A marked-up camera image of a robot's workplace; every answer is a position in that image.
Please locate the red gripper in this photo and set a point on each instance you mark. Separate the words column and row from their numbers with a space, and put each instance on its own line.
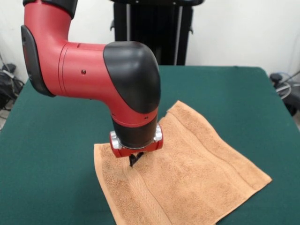
column 140, row 152

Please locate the tan terry towel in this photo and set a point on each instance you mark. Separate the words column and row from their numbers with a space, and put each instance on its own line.
column 187, row 175

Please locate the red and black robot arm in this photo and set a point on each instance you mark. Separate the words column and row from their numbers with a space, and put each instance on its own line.
column 93, row 70

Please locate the dark green table cloth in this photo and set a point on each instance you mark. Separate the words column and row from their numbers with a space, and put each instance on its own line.
column 58, row 164

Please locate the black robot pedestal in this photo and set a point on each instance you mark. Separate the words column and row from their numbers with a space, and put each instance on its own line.
column 168, row 35

